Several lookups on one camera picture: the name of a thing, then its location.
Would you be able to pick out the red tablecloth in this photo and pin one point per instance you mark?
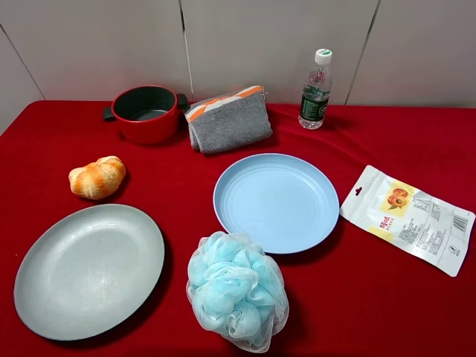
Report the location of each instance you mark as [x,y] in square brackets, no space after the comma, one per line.
[352,295]

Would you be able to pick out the toy bread croissant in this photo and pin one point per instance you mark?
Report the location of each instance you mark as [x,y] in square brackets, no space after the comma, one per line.
[98,179]

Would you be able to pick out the white dried apricot snack pouch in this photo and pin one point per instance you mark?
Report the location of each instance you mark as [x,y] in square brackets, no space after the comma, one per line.
[410,219]

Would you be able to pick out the red pot with black handles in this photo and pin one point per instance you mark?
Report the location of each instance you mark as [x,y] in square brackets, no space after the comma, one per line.
[147,114]

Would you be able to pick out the blue mesh bath loofah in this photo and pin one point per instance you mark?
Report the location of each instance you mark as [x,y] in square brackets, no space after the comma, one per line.
[237,291]

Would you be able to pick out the clear water bottle green label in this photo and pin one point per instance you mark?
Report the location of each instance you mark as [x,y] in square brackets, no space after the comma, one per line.
[316,91]

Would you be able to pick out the light blue round plate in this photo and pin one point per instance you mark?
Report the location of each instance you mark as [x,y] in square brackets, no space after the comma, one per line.
[284,203]

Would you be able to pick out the grey-green oval plate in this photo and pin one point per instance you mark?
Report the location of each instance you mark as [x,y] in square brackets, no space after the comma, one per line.
[89,272]

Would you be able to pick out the grey orange folded towel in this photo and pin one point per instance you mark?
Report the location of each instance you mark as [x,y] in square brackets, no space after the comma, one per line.
[229,121]

